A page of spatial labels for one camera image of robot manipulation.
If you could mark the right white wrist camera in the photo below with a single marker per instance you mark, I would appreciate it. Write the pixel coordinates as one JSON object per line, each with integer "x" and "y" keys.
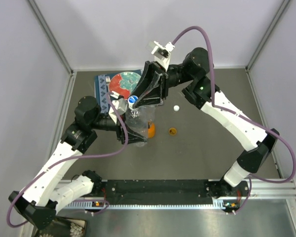
{"x": 162, "y": 54}

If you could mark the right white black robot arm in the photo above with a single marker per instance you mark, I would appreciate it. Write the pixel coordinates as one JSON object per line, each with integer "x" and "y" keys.
{"x": 256, "y": 142}

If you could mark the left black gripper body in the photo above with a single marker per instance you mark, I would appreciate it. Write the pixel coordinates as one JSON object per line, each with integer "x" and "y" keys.
{"x": 120, "y": 133}

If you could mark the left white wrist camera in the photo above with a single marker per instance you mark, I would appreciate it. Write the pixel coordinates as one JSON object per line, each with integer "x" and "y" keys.
{"x": 120, "y": 105}

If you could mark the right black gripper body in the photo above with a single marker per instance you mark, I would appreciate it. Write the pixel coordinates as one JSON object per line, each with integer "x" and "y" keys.
{"x": 172, "y": 79}

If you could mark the blue patterned placemat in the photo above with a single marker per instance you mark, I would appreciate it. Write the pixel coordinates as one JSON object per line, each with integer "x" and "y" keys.
{"x": 101, "y": 89}

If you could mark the red teal patterned plate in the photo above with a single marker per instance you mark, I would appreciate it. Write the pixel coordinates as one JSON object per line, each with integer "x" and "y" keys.
{"x": 124, "y": 83}

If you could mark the grey slotted cable duct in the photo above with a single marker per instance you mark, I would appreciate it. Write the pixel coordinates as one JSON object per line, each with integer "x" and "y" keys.
{"x": 214, "y": 204}

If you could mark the white bottle cap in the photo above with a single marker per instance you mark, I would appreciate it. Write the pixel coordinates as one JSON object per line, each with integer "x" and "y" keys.
{"x": 176, "y": 108}

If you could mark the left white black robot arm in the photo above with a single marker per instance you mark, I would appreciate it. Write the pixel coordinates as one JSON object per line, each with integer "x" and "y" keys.
{"x": 39, "y": 201}

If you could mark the orange bottle cap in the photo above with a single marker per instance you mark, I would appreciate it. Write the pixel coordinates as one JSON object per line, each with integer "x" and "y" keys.
{"x": 172, "y": 131}

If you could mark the aluminium frame rail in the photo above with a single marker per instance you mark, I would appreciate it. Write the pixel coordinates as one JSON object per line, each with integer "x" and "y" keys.
{"x": 257, "y": 189}

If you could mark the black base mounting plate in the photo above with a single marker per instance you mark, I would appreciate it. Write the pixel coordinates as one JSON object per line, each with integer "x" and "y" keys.
{"x": 167, "y": 191}

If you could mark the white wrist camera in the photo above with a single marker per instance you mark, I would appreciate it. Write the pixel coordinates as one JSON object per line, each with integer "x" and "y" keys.
{"x": 162, "y": 54}
{"x": 120, "y": 105}

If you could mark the floral patterned box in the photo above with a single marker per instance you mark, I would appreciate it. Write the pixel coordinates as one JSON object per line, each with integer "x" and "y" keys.
{"x": 63, "y": 227}

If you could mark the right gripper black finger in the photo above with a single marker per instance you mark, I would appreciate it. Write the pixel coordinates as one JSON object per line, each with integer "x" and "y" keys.
{"x": 148, "y": 92}
{"x": 151, "y": 70}

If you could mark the clear bottle orange base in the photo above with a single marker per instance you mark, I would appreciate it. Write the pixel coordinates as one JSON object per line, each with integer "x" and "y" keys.
{"x": 151, "y": 129}

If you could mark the silver fork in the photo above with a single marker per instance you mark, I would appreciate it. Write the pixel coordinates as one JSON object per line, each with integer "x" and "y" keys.
{"x": 108, "y": 80}

